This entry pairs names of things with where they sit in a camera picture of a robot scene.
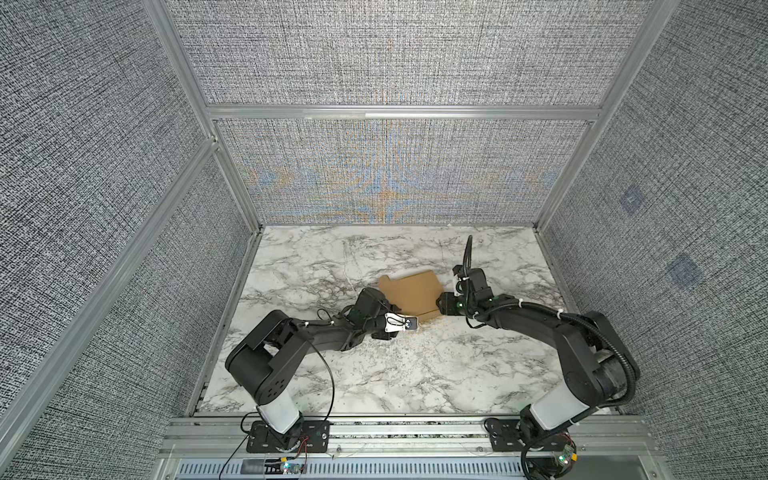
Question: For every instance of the aluminium front rail frame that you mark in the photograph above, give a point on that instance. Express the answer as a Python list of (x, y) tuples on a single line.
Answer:
[(402, 447)]

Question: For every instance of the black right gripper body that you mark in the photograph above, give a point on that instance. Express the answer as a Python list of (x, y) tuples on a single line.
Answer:
[(452, 305)]

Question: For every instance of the brown cardboard box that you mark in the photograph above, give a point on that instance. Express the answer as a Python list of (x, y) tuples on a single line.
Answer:
[(415, 295)]

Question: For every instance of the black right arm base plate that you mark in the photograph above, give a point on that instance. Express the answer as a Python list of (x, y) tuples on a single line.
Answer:
[(514, 434)]

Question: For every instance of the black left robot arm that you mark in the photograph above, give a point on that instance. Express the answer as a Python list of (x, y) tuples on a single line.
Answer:
[(266, 360)]

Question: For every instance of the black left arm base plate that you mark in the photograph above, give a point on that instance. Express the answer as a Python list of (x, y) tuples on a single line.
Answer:
[(306, 436)]

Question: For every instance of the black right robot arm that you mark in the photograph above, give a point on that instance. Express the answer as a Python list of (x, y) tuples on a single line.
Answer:
[(598, 371)]

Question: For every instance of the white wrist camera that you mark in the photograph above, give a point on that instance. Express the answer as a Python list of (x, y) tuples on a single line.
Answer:
[(460, 272), (395, 322)]

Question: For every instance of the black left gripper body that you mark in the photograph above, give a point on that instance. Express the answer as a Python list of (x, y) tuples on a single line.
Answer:
[(378, 328)]

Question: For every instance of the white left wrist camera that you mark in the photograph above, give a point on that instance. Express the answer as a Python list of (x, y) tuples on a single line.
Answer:
[(395, 322)]

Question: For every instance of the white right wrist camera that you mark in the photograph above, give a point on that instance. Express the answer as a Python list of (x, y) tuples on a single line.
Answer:
[(460, 272)]

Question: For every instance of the aluminium enclosure frame bars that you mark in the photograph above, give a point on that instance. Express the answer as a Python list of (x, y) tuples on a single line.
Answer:
[(104, 130)]

